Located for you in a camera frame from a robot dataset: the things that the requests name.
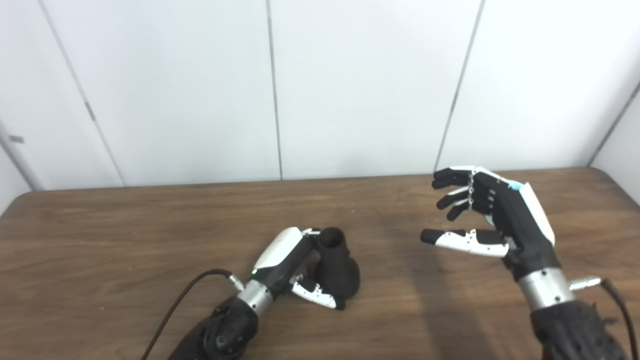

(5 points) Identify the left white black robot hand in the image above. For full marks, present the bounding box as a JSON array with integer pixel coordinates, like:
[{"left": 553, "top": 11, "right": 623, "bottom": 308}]
[{"left": 250, "top": 226, "right": 347, "bottom": 311}]

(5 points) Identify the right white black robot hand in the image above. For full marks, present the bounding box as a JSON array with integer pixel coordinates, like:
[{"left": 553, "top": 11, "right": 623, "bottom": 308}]
[{"left": 420, "top": 165, "right": 562, "bottom": 282}]

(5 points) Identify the black flared nozzle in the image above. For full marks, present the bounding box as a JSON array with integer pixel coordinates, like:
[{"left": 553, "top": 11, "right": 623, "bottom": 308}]
[{"left": 308, "top": 227, "right": 361, "bottom": 300}]

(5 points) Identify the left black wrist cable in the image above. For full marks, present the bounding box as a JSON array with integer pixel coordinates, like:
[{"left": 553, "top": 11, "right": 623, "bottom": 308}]
[{"left": 141, "top": 269, "right": 246, "bottom": 360}]

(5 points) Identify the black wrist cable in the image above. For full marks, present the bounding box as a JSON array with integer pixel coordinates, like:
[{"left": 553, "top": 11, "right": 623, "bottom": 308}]
[
  {"left": 141, "top": 269, "right": 246, "bottom": 360},
  {"left": 569, "top": 276, "right": 640, "bottom": 360}
]

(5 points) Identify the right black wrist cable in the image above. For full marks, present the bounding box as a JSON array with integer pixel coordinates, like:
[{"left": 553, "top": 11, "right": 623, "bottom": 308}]
[{"left": 569, "top": 276, "right": 640, "bottom": 360}]

